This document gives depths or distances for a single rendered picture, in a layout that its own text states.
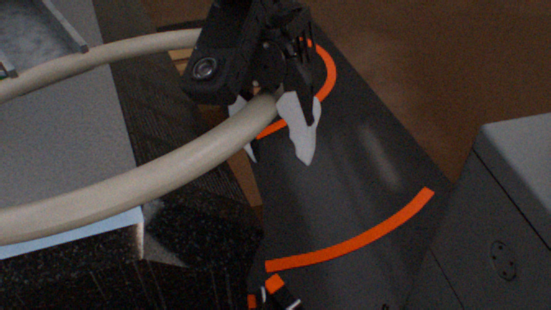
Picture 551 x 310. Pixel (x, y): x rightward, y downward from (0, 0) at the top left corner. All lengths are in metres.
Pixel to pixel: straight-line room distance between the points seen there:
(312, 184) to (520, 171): 1.11
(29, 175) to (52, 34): 0.27
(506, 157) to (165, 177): 0.71
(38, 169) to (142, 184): 0.63
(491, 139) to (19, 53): 0.86
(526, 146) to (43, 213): 0.83
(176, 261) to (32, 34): 0.49
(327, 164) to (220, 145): 1.61
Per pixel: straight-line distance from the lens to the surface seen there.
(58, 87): 1.20
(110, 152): 0.99
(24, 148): 1.06
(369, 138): 2.14
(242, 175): 1.79
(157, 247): 0.92
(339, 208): 1.85
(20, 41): 0.94
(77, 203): 0.39
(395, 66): 2.63
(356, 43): 2.78
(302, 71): 0.44
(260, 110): 0.44
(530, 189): 0.93
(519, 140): 1.00
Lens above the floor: 1.47
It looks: 46 degrees down
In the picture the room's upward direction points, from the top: straight up
